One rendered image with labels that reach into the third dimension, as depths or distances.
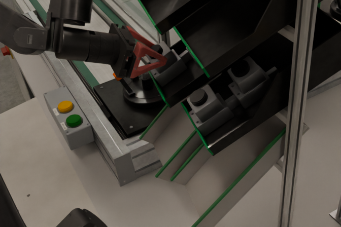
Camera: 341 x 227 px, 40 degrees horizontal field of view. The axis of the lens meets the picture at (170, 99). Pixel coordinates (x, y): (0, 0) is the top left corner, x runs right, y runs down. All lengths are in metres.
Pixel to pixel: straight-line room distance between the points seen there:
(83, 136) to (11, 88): 1.99
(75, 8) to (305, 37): 0.38
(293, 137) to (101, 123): 0.60
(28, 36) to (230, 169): 0.45
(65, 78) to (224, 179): 0.67
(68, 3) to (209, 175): 0.43
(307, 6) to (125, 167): 0.67
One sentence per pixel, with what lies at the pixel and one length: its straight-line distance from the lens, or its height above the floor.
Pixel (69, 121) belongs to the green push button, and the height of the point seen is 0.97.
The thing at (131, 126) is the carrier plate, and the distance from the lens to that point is 1.18.
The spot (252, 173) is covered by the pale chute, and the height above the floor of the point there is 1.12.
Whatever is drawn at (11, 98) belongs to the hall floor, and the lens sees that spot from 3.12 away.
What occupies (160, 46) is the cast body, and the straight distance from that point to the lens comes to 0.90.
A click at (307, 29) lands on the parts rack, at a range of 0.67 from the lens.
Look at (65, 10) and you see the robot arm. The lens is 0.83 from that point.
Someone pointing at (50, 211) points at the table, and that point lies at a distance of 1.20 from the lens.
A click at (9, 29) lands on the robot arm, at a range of 0.84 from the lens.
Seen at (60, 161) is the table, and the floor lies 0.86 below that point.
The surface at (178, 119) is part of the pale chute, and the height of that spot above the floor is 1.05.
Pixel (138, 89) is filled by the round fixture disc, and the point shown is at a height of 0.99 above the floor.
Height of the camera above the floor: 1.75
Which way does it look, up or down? 39 degrees down
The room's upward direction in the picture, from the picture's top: 7 degrees counter-clockwise
